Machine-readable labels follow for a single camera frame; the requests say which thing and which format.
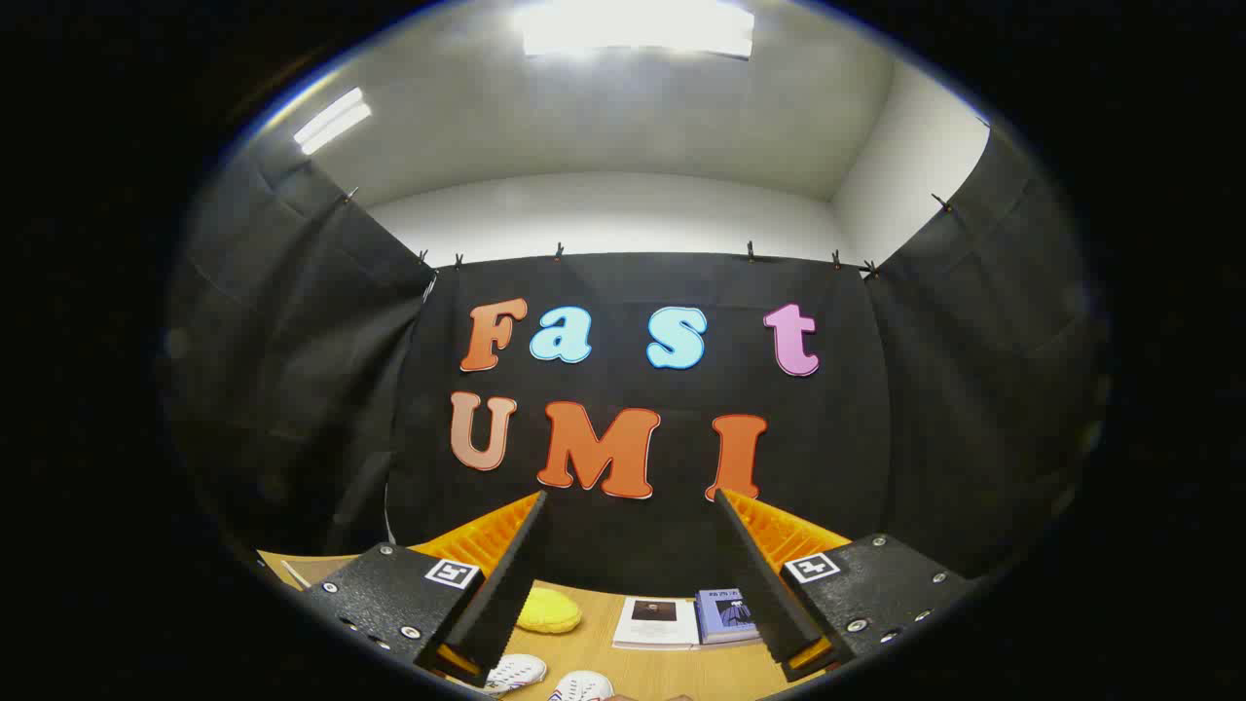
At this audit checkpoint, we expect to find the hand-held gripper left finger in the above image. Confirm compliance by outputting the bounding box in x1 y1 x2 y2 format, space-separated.
300 490 549 688

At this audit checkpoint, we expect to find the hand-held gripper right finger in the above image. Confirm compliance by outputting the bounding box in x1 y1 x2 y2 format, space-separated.
714 487 978 684

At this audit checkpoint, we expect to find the white striped canvas shoe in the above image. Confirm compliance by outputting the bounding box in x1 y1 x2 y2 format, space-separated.
484 654 548 694
548 670 616 701

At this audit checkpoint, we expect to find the blue paperback book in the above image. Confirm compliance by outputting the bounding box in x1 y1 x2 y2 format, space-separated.
695 588 760 646

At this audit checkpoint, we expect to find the yellow fluffy plush ball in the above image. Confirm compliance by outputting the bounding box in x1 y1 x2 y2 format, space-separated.
516 587 583 635

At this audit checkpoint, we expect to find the white paperback book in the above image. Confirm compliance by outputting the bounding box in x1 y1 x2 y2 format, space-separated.
613 596 700 650

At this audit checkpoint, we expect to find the black backdrop cloth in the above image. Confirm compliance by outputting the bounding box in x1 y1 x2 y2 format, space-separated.
165 127 1111 597

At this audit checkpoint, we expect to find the ceiling light panel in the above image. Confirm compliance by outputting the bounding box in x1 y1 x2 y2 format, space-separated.
516 0 755 59
292 88 373 155

